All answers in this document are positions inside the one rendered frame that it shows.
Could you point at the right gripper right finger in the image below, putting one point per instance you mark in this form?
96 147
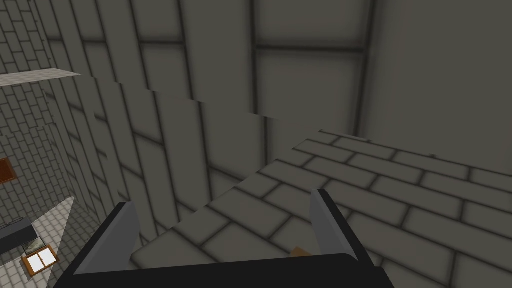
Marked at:
331 230

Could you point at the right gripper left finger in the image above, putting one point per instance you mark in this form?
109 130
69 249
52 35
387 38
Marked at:
110 244

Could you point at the wooden framed window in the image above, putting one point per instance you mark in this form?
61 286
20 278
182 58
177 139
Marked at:
40 260

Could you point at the brown wall picture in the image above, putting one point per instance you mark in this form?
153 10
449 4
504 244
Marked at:
5 170

